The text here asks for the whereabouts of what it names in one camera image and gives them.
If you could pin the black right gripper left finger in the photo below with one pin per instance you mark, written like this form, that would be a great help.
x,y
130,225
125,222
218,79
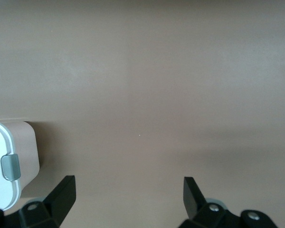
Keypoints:
x,y
50,213

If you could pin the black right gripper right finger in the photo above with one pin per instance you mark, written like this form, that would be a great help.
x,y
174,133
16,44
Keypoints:
x,y
204,216

